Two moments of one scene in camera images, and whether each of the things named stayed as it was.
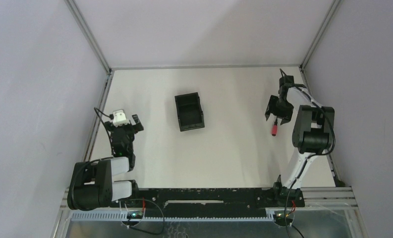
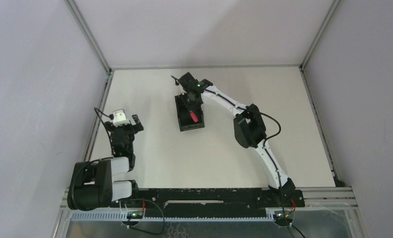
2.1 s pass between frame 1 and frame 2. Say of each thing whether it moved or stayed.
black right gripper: moved
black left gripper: stayed
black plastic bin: stayed
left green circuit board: stayed
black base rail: stayed
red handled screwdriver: moved
